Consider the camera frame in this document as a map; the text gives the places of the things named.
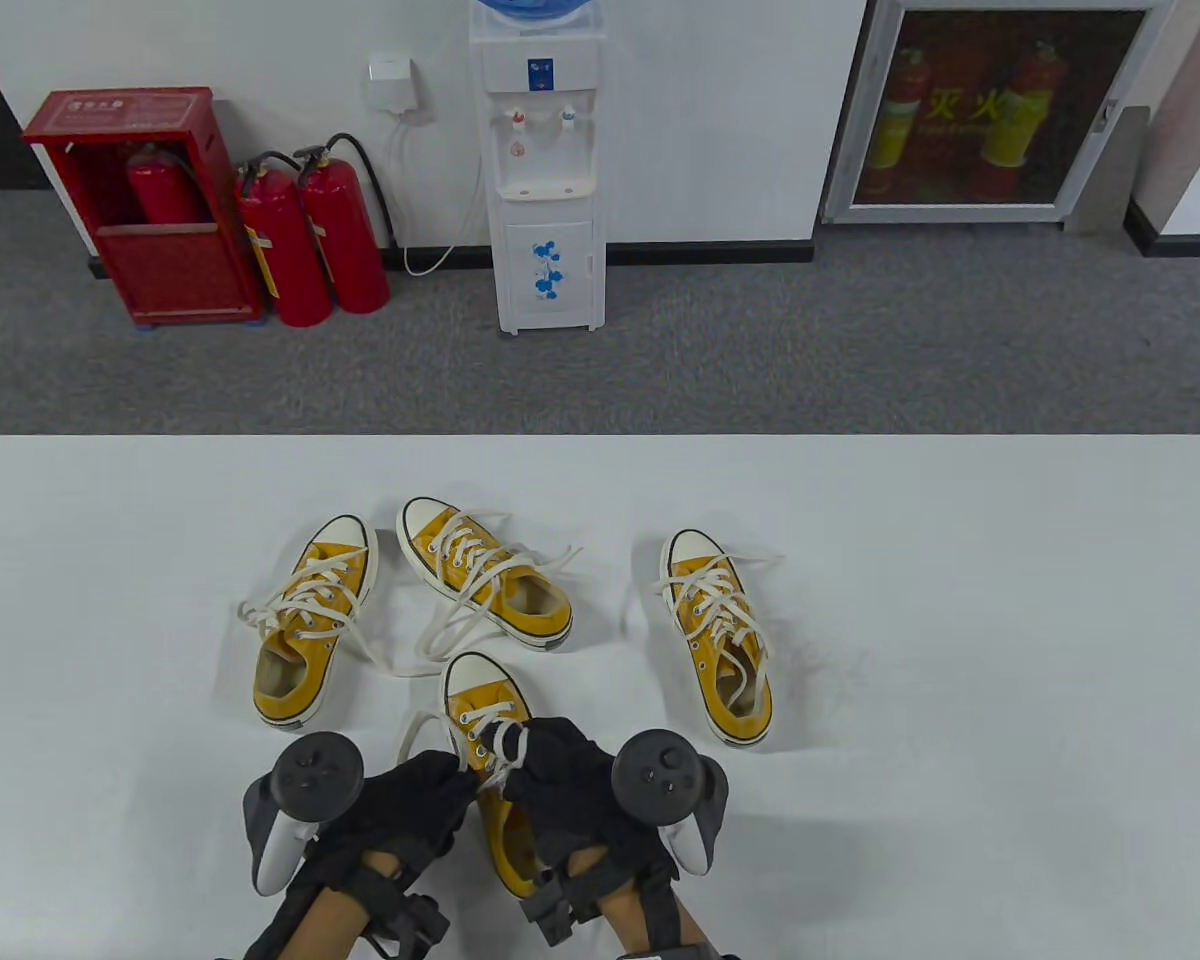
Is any person's right hand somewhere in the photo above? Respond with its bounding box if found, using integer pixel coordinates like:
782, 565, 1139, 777
503, 715, 677, 873

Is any person's left hand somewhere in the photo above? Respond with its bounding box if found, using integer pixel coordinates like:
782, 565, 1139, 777
308, 751, 481, 873

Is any yellow canvas sneaker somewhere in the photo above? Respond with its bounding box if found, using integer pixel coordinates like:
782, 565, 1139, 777
400, 651, 564, 901
396, 496, 584, 661
655, 529, 785, 749
238, 514, 441, 730

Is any person's right forearm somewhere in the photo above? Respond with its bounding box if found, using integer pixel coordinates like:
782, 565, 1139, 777
585, 845, 726, 960

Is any person's left forearm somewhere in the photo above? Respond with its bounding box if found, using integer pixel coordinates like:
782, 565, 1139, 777
243, 848, 406, 960

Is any right wrist-mounted black white controller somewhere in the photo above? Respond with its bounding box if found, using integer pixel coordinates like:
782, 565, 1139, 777
611, 729, 732, 880

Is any wrist-mounted black white controller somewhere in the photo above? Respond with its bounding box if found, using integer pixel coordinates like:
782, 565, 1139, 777
246, 732, 367, 897
611, 729, 732, 880

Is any left wrist-mounted black white controller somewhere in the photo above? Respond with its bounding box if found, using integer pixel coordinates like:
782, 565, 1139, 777
246, 732, 367, 897

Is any red fire extinguisher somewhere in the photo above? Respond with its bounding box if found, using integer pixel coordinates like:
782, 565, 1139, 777
234, 151, 334, 329
294, 132, 395, 316
124, 142, 208, 227

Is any red fire extinguisher cabinet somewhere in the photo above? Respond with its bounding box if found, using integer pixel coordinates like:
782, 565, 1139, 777
22, 86, 267, 330

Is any white water dispenser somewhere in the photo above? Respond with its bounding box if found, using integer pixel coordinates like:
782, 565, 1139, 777
467, 0, 607, 337

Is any blue water bottle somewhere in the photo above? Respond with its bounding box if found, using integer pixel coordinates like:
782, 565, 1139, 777
474, 0, 594, 27

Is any glass-door fire equipment cabinet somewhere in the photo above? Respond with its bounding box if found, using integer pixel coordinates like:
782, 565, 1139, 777
821, 0, 1177, 227

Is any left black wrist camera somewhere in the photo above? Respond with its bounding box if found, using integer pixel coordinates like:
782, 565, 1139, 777
358, 872, 453, 960

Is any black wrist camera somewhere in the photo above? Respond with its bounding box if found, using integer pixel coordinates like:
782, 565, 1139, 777
518, 868, 586, 948
358, 872, 453, 960

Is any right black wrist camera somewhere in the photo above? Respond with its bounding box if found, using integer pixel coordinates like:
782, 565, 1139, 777
518, 868, 586, 948

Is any white cable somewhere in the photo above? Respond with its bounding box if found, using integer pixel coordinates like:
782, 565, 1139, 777
388, 108, 488, 278

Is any white wall box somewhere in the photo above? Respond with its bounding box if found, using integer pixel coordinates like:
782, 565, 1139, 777
365, 51, 432, 122

